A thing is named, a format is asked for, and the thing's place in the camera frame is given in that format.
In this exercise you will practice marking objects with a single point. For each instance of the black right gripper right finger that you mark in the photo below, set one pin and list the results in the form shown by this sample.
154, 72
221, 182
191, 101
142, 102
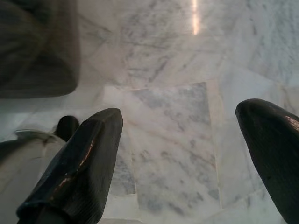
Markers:
273, 144

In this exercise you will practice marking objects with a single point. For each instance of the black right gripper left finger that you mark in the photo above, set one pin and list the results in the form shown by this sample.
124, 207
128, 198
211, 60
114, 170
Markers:
77, 168

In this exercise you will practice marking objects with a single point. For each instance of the dark grey fabric sofa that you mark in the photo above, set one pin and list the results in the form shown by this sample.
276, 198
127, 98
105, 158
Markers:
35, 46

